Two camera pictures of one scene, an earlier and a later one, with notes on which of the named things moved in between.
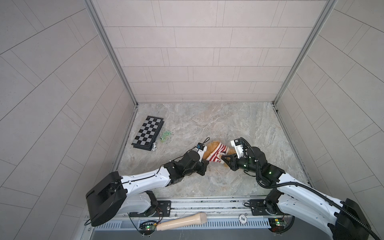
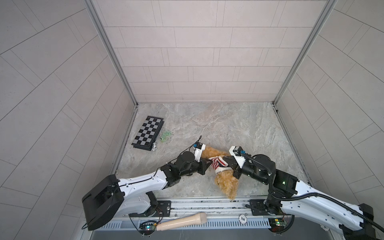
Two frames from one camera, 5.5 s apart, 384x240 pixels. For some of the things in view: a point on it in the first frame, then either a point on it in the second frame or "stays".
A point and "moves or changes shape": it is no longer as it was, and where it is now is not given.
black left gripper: (203, 166) stays
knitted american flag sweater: (215, 155) -> (219, 164)
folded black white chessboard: (148, 133) stays
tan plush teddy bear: (211, 146) moves or changes shape
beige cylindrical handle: (195, 219) stays
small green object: (166, 134) stays
